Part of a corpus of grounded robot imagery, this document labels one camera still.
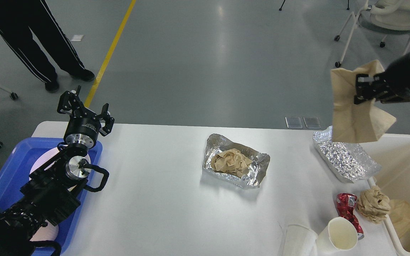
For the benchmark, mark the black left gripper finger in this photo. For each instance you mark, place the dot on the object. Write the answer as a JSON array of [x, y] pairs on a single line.
[[105, 120], [70, 103]]

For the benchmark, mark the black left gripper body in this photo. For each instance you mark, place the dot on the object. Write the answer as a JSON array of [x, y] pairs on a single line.
[[82, 130]]

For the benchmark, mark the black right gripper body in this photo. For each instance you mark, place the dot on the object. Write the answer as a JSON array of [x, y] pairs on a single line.
[[408, 76]]

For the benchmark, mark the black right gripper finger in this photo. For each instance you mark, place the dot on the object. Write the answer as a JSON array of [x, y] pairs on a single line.
[[382, 94], [367, 85]]

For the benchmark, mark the brown paper bag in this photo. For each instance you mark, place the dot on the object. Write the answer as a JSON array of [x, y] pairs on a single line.
[[356, 123], [400, 216]]

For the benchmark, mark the clear plastic bottle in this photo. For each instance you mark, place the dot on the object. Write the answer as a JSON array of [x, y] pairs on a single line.
[[348, 162]]

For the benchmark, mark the aluminium foil tray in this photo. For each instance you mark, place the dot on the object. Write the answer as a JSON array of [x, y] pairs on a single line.
[[217, 143]]

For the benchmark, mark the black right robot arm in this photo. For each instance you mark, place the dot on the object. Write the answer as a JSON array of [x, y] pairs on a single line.
[[389, 86]]

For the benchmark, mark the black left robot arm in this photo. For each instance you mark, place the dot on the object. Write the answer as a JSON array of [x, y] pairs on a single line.
[[51, 194]]

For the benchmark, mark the white office chair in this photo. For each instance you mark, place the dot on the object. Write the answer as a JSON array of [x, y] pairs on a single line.
[[384, 16]]

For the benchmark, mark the right metal floor plate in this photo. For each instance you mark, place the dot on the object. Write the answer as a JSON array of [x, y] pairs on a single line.
[[312, 122]]

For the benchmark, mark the metal floor plate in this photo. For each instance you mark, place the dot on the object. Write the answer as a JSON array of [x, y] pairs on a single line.
[[312, 122], [294, 122]]

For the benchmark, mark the white plastic bin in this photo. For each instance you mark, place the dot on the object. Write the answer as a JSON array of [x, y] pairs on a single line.
[[392, 152]]

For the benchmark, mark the left metal floor plate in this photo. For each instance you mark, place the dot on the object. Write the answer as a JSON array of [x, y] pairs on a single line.
[[294, 122]]

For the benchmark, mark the blue plastic tray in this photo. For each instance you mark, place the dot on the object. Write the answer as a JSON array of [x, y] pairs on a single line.
[[15, 173]]

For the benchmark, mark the walking person black trousers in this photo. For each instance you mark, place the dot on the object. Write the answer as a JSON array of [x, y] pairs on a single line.
[[30, 30]]

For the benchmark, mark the crumpled brown paper ball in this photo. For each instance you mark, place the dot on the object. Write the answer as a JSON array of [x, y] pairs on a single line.
[[374, 205], [231, 162]]

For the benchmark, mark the red can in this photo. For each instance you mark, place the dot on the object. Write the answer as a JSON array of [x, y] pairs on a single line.
[[345, 205]]

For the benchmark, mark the white paper cup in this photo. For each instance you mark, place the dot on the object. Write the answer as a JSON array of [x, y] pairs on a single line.
[[338, 235]]

